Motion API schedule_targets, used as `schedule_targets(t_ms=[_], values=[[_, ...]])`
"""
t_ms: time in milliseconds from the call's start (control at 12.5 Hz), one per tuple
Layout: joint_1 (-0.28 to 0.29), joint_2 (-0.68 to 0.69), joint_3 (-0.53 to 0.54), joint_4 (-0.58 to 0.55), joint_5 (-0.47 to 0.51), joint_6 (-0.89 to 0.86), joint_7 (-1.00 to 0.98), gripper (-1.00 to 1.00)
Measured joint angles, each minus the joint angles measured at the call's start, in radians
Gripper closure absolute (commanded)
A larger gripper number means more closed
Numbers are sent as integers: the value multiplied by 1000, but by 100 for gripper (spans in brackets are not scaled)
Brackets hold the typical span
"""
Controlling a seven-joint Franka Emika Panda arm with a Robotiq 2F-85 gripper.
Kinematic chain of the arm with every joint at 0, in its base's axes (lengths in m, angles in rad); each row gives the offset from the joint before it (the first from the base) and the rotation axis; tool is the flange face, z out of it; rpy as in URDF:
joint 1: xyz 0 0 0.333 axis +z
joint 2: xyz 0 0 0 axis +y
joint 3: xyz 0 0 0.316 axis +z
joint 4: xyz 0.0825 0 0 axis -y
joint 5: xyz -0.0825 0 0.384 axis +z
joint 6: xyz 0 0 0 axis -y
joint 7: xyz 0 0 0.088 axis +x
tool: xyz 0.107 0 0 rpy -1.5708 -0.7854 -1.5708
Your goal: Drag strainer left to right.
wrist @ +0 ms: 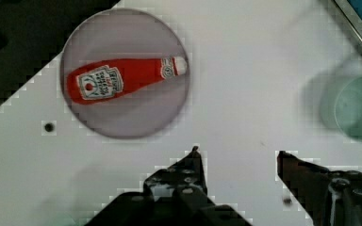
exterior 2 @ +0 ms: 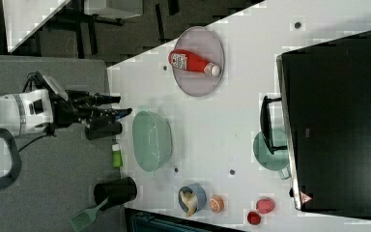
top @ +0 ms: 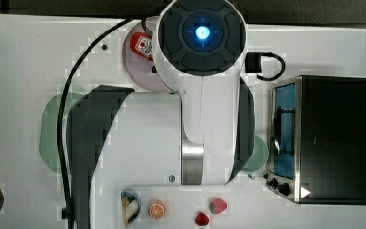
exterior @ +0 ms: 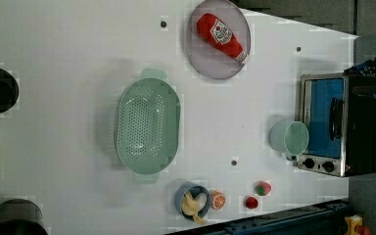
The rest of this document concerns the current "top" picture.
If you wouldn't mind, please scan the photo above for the green plastic strainer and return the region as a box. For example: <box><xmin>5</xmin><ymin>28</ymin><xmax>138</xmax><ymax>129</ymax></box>
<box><xmin>38</xmin><ymin>92</ymin><xmax>87</xmax><ymax>175</ymax></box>

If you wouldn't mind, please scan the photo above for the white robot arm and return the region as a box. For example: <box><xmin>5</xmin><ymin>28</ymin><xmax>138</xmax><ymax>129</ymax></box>
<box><xmin>66</xmin><ymin>0</ymin><xmax>254</xmax><ymax>229</ymax></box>

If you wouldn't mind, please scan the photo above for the pink round plate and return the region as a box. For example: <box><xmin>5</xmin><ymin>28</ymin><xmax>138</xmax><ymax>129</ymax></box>
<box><xmin>122</xmin><ymin>21</ymin><xmax>167</xmax><ymax>92</ymax></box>

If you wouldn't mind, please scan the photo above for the red ketchup bottle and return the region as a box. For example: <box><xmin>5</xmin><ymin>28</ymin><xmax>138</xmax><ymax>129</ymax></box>
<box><xmin>130</xmin><ymin>32</ymin><xmax>153</xmax><ymax>61</ymax></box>

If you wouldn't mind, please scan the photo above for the green mug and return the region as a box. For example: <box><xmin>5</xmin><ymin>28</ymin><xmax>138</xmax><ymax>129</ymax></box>
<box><xmin>242</xmin><ymin>136</ymin><xmax>269</xmax><ymax>180</ymax></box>

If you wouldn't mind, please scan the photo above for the strawberry toy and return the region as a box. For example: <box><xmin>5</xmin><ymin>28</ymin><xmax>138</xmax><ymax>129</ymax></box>
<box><xmin>209</xmin><ymin>198</ymin><xmax>228</xmax><ymax>214</ymax></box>

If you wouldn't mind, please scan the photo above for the orange slice toy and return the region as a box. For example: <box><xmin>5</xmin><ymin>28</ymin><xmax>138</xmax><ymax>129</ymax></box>
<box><xmin>149</xmin><ymin>199</ymin><xmax>166</xmax><ymax>219</ymax></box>

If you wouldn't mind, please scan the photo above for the red round fruit toy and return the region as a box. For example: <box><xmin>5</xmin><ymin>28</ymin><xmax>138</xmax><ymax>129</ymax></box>
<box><xmin>194</xmin><ymin>212</ymin><xmax>210</xmax><ymax>226</ymax></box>

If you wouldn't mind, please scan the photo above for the black toaster oven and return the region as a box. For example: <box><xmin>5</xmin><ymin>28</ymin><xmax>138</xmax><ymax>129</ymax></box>
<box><xmin>264</xmin><ymin>75</ymin><xmax>366</xmax><ymax>205</ymax></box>

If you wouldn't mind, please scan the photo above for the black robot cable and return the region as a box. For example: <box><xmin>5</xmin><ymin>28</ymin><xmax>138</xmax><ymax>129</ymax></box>
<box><xmin>56</xmin><ymin>17</ymin><xmax>137</xmax><ymax>229</ymax></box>

